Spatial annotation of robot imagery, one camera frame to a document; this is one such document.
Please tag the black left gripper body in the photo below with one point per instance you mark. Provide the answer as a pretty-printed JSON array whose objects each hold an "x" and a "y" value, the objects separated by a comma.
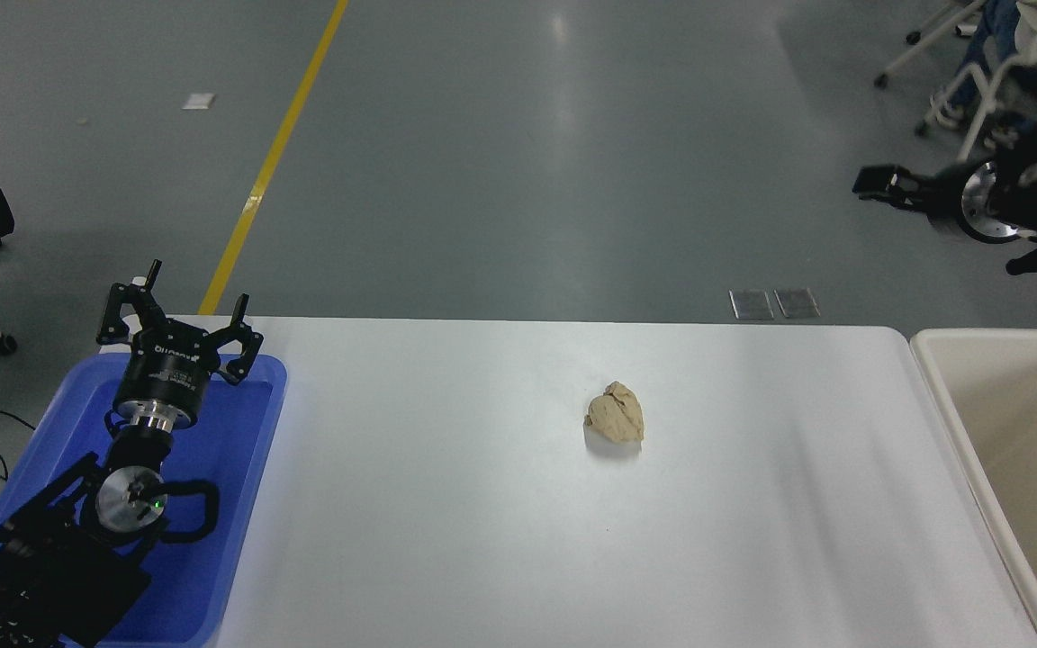
[{"x": 163, "y": 378}]

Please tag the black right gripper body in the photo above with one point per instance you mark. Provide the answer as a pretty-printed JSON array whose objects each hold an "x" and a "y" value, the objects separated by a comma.
[{"x": 949, "y": 202}]

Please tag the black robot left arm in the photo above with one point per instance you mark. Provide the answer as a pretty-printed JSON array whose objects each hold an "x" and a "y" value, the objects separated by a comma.
[{"x": 50, "y": 567}]

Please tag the metal floor plate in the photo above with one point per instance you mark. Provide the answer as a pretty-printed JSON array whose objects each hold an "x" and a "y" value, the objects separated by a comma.
[
  {"x": 797, "y": 302},
  {"x": 752, "y": 304}
]

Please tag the blue plastic tray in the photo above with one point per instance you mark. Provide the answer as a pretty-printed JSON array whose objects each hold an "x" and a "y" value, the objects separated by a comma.
[{"x": 230, "y": 468}]

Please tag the white wheeled chair base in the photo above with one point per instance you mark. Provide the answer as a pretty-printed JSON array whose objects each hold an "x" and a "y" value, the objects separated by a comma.
[{"x": 924, "y": 36}]

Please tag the large pale bin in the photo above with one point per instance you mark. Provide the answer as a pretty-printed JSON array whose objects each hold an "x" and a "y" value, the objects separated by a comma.
[{"x": 1023, "y": 423}]

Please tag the crumpled tan paper ball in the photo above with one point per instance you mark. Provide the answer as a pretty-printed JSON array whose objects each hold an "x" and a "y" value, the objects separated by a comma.
[{"x": 616, "y": 416}]

